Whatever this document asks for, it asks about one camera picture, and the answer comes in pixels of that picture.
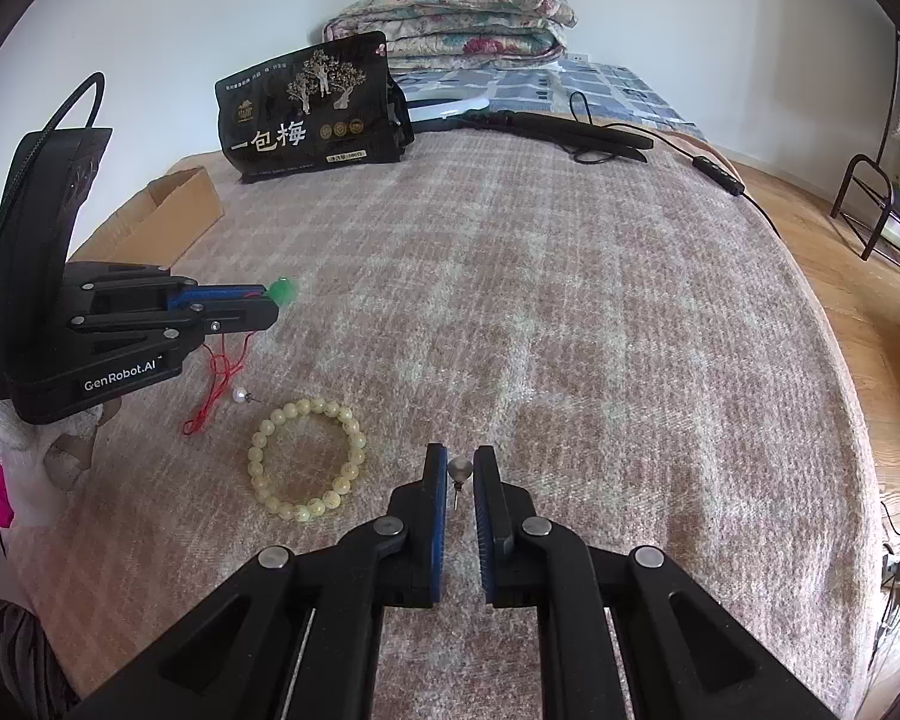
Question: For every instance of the person's left hand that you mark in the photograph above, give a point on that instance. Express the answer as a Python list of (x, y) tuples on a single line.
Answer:
[(22, 457)]

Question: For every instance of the black metal clothes rack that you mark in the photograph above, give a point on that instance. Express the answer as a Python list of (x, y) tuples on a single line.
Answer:
[(868, 158)]

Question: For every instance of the dark striped cloth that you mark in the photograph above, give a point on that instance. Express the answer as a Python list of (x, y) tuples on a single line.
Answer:
[(7, 660)]

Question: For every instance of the black snack bag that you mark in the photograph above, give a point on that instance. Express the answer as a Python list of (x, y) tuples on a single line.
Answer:
[(307, 127)]

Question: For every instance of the black folded tripod stand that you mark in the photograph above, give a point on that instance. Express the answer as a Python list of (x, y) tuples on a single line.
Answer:
[(570, 133)]

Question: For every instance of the folded floral quilt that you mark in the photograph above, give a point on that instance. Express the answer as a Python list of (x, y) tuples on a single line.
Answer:
[(457, 30)]

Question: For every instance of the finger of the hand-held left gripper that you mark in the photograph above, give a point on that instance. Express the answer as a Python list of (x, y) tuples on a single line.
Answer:
[(232, 319), (217, 294)]

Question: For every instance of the small pearl stud earring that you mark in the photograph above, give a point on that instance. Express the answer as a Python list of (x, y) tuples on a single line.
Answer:
[(240, 395), (459, 469)]

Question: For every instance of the cardboard box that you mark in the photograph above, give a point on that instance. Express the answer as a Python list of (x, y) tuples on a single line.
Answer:
[(187, 210)]

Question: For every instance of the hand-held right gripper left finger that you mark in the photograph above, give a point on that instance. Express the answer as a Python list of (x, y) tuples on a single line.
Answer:
[(439, 525)]

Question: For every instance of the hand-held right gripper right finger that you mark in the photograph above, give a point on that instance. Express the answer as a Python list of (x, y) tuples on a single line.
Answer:
[(484, 532)]

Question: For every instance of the blue patterned bed sheet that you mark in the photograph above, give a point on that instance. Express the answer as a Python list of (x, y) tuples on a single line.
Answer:
[(607, 90)]

